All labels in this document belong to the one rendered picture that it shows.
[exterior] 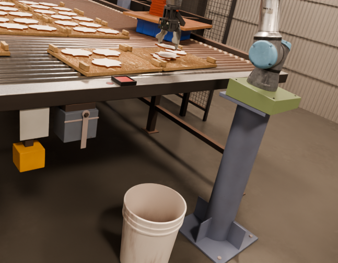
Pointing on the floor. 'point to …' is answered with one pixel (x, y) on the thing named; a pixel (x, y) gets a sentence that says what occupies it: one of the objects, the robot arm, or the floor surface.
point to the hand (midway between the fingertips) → (168, 46)
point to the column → (228, 190)
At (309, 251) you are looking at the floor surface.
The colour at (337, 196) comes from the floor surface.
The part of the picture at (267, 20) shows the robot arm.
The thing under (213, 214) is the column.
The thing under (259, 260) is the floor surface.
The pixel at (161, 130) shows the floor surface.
